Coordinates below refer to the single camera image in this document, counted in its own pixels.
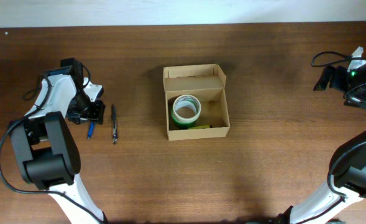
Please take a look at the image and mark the black pen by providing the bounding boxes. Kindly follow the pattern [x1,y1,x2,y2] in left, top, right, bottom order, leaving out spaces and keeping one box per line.
[111,105,118,144]

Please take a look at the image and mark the blue pen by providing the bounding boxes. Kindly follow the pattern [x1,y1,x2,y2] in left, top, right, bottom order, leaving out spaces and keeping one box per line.
[87,122,95,139]

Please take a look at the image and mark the green tape roll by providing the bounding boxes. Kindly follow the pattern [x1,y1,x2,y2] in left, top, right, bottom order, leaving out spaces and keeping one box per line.
[171,110,199,129]

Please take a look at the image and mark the yellow and black glue stick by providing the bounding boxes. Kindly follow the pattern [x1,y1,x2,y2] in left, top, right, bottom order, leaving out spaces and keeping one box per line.
[188,124,213,129]

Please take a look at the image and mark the cream masking tape roll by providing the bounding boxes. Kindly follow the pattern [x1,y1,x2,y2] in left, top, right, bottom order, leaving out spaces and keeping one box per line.
[172,95,202,124]

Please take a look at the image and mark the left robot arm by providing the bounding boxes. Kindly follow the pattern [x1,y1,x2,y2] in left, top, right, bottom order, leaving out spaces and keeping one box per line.
[6,58,108,223]

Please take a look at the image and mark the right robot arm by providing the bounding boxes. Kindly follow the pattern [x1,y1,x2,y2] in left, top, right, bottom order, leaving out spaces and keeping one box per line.
[269,47,366,223]

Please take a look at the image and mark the open cardboard box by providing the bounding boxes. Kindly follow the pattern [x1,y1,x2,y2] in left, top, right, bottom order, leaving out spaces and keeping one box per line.
[163,64,230,141]

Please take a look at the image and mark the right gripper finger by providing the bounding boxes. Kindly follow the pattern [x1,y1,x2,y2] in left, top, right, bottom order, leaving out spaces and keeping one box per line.
[344,83,366,109]
[313,66,336,91]

